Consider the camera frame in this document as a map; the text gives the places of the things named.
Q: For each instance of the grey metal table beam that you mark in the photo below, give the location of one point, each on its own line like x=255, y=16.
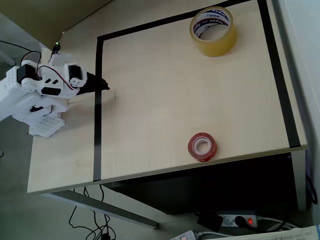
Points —
x=107, y=208

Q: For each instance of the large yellow tape roll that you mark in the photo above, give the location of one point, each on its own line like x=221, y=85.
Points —
x=220, y=46

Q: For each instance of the small board with green LED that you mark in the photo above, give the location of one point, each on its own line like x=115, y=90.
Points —
x=56, y=48

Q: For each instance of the printed newspaper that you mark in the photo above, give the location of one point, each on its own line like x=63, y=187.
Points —
x=287, y=235

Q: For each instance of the white power strip red switch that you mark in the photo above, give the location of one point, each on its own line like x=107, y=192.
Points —
x=228, y=221

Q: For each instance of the black power adapter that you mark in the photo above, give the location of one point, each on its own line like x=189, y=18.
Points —
x=209, y=221

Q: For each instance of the brown cardboard box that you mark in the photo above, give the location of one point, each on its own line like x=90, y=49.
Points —
x=37, y=17

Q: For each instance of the red tape roll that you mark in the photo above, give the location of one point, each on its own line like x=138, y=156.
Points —
x=207, y=153

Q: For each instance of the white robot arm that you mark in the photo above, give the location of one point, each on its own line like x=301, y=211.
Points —
x=25, y=107

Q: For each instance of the grey table leg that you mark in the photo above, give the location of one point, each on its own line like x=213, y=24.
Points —
x=301, y=180

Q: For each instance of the black round plug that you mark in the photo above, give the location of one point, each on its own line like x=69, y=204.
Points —
x=240, y=220

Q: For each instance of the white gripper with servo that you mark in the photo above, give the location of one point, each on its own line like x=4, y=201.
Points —
x=88, y=82

